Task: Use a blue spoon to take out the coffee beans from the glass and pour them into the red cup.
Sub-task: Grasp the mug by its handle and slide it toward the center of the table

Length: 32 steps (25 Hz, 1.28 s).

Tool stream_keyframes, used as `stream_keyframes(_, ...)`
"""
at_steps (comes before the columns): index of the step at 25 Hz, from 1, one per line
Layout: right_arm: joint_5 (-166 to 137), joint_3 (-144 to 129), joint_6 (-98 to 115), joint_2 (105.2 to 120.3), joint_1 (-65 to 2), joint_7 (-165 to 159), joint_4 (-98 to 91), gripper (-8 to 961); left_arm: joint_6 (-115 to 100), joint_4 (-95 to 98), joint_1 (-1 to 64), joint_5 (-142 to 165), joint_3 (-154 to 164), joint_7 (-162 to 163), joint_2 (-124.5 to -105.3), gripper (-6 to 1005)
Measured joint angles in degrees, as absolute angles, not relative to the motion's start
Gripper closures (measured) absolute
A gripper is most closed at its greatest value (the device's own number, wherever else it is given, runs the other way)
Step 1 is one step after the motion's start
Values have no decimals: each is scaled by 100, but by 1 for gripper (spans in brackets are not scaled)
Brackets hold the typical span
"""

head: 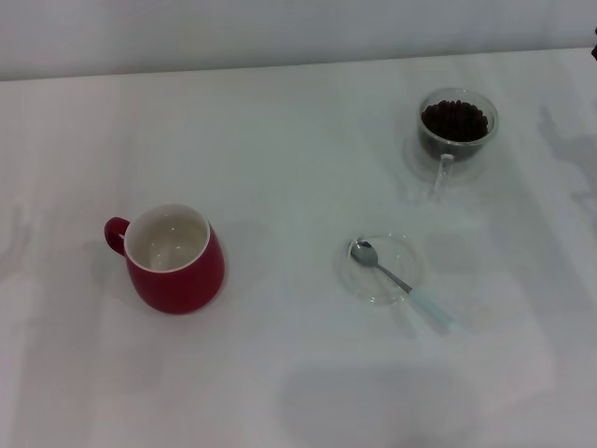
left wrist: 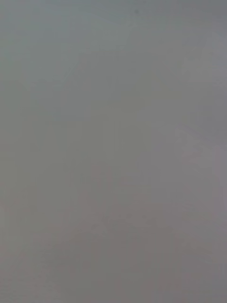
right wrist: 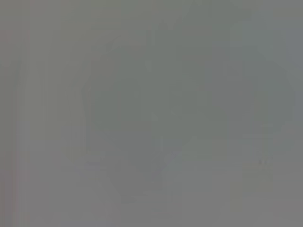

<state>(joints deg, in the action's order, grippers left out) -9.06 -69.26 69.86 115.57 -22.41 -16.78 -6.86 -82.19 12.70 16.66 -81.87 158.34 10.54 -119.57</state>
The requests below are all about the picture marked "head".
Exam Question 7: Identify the small clear glass saucer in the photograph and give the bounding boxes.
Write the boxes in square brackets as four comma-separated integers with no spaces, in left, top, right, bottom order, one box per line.
[338,233,428,308]

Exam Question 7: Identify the blue-handled metal spoon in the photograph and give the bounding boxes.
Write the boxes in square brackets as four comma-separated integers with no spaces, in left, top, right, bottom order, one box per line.
[350,238,463,334]

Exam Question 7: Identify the red ceramic mug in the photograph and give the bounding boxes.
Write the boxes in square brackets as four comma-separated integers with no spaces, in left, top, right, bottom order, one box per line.
[104,203,226,315]

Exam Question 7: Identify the pile of coffee beans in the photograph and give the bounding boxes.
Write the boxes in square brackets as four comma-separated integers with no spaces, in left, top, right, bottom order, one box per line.
[421,99,490,142]

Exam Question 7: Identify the clear glass cup with handle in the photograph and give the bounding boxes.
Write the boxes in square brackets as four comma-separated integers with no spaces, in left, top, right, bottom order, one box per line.
[416,87,500,200]

